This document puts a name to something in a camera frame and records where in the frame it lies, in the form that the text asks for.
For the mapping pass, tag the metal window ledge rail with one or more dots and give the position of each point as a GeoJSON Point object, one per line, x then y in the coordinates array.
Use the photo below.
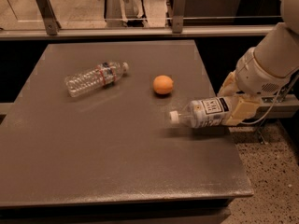
{"type": "Point", "coordinates": [139, 32]}

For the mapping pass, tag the metal railing bracket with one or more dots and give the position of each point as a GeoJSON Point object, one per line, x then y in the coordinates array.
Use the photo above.
{"type": "Point", "coordinates": [52, 26]}
{"type": "Point", "coordinates": [178, 16]}

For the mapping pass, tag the blue labelled plastic bottle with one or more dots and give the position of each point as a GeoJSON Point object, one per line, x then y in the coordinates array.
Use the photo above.
{"type": "Point", "coordinates": [204, 113]}

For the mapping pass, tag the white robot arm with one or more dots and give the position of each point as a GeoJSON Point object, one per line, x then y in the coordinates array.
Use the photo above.
{"type": "Point", "coordinates": [282, 43]}

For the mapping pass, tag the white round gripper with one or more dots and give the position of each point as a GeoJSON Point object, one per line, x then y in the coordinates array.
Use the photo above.
{"type": "Point", "coordinates": [253, 77]}

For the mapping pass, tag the right metal railing bracket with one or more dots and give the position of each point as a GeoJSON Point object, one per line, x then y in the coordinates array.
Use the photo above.
{"type": "Point", "coordinates": [178, 16]}

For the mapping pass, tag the clear crushed plastic bottle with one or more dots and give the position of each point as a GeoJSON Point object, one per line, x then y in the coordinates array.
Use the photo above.
{"type": "Point", "coordinates": [100, 76]}

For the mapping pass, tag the left metal railing bracket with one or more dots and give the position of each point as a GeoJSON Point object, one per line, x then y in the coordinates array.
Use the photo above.
{"type": "Point", "coordinates": [52, 26]}

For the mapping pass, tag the orange fruit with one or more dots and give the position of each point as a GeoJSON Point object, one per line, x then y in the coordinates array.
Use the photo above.
{"type": "Point", "coordinates": [163, 85]}

